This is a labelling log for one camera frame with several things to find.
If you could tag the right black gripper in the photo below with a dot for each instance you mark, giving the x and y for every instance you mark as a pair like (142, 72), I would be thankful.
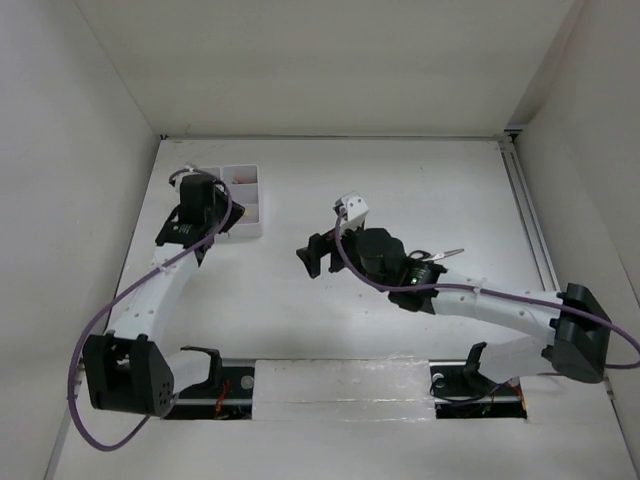
(318, 246)

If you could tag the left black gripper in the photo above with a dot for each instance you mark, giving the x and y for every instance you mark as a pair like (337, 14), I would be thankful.
(236, 213)

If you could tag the black handled scissors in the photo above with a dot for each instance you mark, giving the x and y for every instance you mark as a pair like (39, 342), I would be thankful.
(440, 254)

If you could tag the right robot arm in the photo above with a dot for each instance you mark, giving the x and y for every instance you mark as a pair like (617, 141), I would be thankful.
(556, 332)

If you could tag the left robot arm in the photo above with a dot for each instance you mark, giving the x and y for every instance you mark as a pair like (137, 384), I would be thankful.
(125, 369)

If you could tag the white compartment organizer tray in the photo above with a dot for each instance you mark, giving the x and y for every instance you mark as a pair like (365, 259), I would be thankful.
(248, 195)

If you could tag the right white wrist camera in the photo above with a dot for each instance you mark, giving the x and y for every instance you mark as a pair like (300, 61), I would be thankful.
(351, 210)

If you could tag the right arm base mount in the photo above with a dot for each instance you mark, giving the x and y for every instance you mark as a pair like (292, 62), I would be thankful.
(457, 398)

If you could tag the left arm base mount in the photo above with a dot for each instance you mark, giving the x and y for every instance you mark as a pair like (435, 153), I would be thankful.
(232, 400)

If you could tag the aluminium rail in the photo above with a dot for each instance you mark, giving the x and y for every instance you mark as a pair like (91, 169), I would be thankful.
(529, 264)

